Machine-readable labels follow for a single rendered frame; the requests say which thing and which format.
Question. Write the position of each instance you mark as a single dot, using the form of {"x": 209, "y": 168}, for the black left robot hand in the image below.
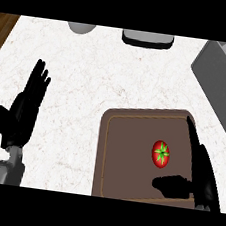
{"x": 23, "y": 113}

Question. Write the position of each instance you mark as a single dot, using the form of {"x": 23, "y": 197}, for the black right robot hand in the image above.
{"x": 201, "y": 177}

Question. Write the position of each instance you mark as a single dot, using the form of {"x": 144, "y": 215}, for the black and grey appliance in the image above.
{"x": 147, "y": 39}

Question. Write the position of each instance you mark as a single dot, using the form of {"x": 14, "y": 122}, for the grey round object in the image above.
{"x": 81, "y": 27}

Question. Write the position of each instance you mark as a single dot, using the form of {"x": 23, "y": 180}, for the brown tray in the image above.
{"x": 139, "y": 155}

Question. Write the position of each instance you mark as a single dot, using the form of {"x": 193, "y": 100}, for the large grey box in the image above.
{"x": 222, "y": 89}

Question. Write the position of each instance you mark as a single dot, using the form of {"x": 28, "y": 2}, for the red tomato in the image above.
{"x": 160, "y": 153}

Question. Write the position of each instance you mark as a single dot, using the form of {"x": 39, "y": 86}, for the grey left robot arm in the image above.
{"x": 5, "y": 169}

